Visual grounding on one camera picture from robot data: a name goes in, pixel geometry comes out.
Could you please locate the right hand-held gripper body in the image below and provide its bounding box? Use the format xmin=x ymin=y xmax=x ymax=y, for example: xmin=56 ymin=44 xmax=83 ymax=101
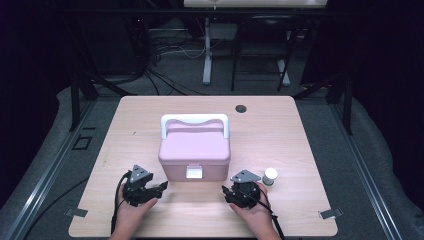
xmin=229 ymin=169 xmax=262 ymax=209

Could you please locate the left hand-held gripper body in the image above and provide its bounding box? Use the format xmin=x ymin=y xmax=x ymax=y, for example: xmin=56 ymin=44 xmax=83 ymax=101
xmin=122 ymin=164 xmax=160 ymax=208

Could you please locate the small white bottle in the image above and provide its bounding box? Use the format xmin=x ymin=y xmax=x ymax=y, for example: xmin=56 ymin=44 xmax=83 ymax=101
xmin=262 ymin=167 xmax=279 ymax=187

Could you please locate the pink storage box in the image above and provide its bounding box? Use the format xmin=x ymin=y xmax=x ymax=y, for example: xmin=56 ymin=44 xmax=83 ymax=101
xmin=158 ymin=113 xmax=232 ymax=183

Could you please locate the person's left hand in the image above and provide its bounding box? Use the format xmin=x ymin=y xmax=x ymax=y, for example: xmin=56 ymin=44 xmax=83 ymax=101
xmin=114 ymin=198 xmax=159 ymax=234

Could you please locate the person's right hand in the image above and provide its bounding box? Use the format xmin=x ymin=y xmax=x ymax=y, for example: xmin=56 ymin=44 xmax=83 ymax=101
xmin=229 ymin=182 xmax=276 ymax=234

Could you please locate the black metal stand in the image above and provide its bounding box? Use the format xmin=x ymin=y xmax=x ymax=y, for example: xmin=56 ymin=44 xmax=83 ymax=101
xmin=293 ymin=71 xmax=354 ymax=136
xmin=68 ymin=66 xmax=138 ymax=133

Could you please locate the black chair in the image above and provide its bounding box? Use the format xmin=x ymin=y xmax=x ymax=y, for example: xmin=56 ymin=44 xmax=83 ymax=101
xmin=230 ymin=14 xmax=298 ymax=93

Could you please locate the white desk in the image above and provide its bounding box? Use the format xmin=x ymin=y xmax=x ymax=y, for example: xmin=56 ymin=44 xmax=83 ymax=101
xmin=183 ymin=0 xmax=329 ymax=87

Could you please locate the left hand-held gripper cable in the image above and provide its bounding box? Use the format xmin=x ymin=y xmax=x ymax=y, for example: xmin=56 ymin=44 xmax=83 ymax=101
xmin=110 ymin=170 xmax=133 ymax=234

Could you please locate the hand-held gripper cable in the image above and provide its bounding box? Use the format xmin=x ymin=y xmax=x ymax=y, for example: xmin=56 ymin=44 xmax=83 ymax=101
xmin=246 ymin=194 xmax=286 ymax=240
xmin=110 ymin=170 xmax=133 ymax=234

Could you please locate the right hand-held gripper cable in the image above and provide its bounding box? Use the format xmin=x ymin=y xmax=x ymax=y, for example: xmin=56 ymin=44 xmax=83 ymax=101
xmin=246 ymin=194 xmax=286 ymax=240

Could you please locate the grey table bracket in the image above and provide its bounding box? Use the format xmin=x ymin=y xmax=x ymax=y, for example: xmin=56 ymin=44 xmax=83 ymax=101
xmin=64 ymin=207 xmax=89 ymax=218
xmin=318 ymin=208 xmax=343 ymax=220

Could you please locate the black floor cable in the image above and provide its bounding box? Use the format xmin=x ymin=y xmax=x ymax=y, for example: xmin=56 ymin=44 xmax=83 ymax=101
xmin=23 ymin=177 xmax=90 ymax=240

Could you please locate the aluminium floor rail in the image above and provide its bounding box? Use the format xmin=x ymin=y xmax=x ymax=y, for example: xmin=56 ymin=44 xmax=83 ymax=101
xmin=329 ymin=101 xmax=406 ymax=240
xmin=0 ymin=99 xmax=98 ymax=240

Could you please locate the floor cable bundle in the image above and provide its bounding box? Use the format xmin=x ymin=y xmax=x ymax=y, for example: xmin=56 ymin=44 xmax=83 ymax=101
xmin=143 ymin=29 xmax=208 ymax=98

